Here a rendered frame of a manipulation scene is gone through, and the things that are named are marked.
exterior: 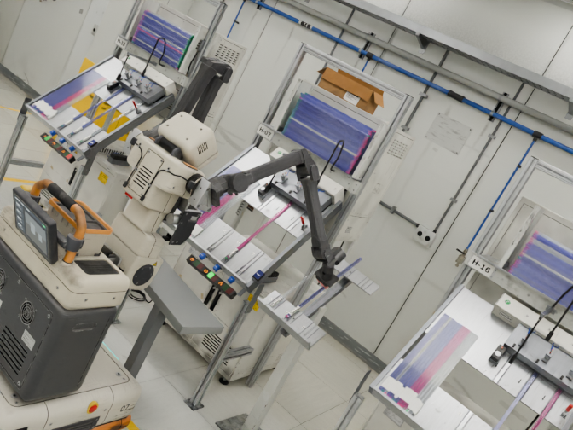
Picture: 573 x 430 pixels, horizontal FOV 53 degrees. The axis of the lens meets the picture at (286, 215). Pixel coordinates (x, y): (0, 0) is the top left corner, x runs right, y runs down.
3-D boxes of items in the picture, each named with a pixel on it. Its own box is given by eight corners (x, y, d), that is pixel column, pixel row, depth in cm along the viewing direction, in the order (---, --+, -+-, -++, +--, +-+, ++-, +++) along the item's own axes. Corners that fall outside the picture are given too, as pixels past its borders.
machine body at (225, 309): (223, 390, 326) (274, 299, 313) (147, 317, 359) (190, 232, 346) (284, 370, 382) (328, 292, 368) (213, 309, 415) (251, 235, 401)
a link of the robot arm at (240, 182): (298, 145, 258) (312, 143, 250) (305, 174, 261) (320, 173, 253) (217, 177, 232) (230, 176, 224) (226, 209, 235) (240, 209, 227)
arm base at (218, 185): (196, 177, 224) (216, 191, 218) (212, 167, 228) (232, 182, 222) (197, 193, 229) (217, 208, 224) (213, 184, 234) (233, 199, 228)
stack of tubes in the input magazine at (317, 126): (348, 174, 309) (373, 129, 303) (280, 132, 333) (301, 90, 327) (357, 177, 320) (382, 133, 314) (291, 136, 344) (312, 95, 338)
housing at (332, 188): (334, 212, 318) (334, 195, 307) (271, 171, 341) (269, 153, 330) (344, 204, 321) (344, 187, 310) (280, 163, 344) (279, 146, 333)
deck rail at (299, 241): (249, 293, 288) (248, 287, 283) (246, 291, 289) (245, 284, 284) (342, 209, 318) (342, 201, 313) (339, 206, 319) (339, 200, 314)
